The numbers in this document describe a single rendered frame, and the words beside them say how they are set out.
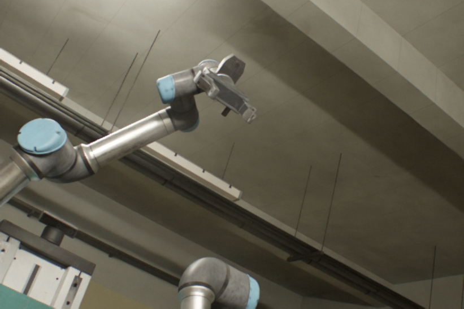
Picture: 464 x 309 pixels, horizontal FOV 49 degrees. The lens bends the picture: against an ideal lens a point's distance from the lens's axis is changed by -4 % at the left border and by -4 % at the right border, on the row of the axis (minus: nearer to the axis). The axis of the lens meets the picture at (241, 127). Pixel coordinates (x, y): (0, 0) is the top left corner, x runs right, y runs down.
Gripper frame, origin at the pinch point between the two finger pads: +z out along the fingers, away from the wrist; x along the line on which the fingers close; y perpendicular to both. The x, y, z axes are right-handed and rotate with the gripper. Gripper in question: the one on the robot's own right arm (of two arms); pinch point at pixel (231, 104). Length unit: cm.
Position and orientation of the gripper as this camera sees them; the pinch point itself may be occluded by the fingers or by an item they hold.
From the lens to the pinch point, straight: 126.0
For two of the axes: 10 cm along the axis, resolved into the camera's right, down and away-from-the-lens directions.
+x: -7.7, -5.1, -3.9
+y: -6.0, 7.9, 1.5
